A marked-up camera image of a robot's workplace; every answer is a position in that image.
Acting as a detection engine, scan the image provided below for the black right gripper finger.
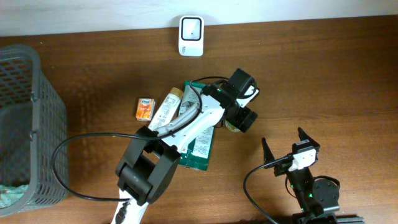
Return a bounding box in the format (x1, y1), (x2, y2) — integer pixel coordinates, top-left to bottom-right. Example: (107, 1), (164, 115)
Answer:
(262, 138), (275, 164)
(298, 127), (315, 144)

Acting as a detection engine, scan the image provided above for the green lid jar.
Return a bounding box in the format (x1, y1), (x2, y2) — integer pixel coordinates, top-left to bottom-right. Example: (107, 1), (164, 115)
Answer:
(224, 121), (240, 133)

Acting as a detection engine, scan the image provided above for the green white 3M package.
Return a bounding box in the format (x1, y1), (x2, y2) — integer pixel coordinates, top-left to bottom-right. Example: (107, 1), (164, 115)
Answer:
(178, 81), (215, 171)

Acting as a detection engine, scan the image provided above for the white tube gold cap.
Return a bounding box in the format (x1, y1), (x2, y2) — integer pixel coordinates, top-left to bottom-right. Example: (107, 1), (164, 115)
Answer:
(148, 87), (183, 131)

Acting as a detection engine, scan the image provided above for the small orange tissue pack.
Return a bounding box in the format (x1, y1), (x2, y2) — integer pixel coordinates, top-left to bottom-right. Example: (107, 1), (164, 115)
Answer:
(136, 98), (155, 121)

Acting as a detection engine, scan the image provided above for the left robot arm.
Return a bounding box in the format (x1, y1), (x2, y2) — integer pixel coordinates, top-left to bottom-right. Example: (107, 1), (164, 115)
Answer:
(112, 83), (259, 223)

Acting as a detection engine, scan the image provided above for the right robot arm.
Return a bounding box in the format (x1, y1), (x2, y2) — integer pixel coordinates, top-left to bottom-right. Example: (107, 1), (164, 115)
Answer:
(262, 128), (364, 224)

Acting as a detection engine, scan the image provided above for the white barcode scanner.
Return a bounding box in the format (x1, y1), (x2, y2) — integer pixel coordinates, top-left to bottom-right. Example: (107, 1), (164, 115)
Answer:
(178, 16), (204, 57)

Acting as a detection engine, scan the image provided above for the grey plastic basket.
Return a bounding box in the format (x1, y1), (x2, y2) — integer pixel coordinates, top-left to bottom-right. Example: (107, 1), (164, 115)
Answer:
(1, 44), (68, 217)

